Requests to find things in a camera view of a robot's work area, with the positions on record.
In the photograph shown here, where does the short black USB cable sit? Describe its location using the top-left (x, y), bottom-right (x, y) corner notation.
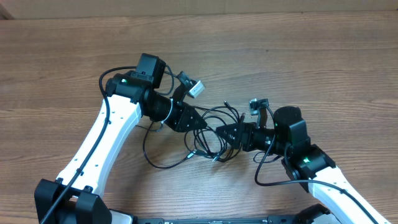
top-left (184, 107), bottom-right (246, 163)

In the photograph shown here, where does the long black USB cable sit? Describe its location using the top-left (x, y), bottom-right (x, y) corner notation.
top-left (136, 100), bottom-right (246, 170)

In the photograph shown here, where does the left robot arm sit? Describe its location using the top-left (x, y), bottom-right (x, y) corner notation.
top-left (34, 54), bottom-right (207, 223)

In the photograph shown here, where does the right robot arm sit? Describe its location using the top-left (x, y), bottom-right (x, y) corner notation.
top-left (216, 106), bottom-right (388, 223)

